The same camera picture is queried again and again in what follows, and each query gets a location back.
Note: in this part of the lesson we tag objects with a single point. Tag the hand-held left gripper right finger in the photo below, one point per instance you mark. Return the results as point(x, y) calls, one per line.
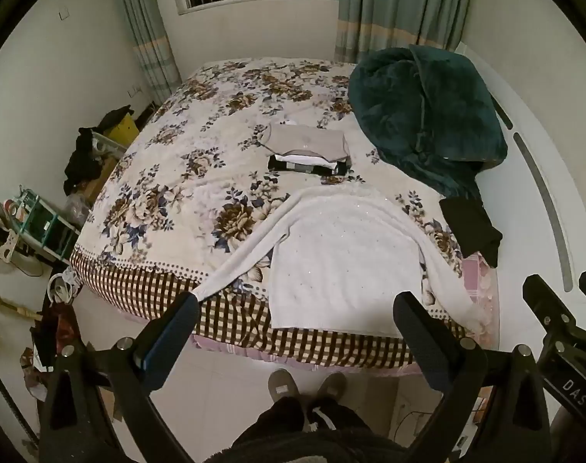
point(425, 361)

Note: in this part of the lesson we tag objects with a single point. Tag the teal striped curtain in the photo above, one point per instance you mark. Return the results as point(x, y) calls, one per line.
point(148, 33)
point(394, 5)

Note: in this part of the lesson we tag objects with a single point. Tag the broom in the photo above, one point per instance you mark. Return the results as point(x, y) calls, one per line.
point(13, 307)

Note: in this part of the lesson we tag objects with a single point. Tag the cardboard box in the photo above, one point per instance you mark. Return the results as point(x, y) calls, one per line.
point(97, 181)

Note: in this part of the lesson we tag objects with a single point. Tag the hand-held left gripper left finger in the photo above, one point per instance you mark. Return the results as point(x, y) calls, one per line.
point(153, 361)

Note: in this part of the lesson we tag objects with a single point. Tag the black cloth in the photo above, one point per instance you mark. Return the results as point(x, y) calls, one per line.
point(471, 226)

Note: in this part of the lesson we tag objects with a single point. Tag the yellow box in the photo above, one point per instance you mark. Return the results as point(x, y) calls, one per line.
point(124, 132)

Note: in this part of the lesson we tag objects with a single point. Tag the white plastic basket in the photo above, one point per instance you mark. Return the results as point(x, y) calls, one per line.
point(107, 143)

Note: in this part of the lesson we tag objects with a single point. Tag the white bed headboard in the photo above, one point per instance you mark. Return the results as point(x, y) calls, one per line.
point(534, 120)

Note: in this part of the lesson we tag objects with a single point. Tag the black white striped folded garment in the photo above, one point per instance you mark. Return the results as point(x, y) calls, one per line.
point(302, 168)

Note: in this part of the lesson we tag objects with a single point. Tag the teal fleece blanket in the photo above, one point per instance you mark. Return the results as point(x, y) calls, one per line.
point(418, 106)

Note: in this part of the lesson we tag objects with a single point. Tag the wall switch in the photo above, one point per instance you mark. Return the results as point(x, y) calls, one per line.
point(64, 12)

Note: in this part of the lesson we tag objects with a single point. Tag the red cloth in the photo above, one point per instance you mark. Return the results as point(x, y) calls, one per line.
point(66, 323)

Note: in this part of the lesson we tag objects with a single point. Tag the grey slipper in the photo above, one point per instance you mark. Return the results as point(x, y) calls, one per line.
point(332, 385)
point(282, 386)

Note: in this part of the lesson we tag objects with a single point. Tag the grey folded garment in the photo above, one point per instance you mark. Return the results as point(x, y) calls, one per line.
point(307, 142)

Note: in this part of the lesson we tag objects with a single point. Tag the person's black fleece clothing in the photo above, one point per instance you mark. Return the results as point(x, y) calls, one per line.
point(302, 439)

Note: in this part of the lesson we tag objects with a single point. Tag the green rack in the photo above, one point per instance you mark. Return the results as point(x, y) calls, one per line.
point(37, 212)

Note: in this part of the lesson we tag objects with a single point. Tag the black clothing pile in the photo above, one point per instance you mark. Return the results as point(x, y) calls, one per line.
point(83, 159)

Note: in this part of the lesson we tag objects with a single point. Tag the white knit sweater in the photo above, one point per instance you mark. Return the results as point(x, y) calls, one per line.
point(336, 260)

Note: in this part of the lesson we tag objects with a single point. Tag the wall socket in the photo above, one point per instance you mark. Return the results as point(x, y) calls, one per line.
point(135, 90)

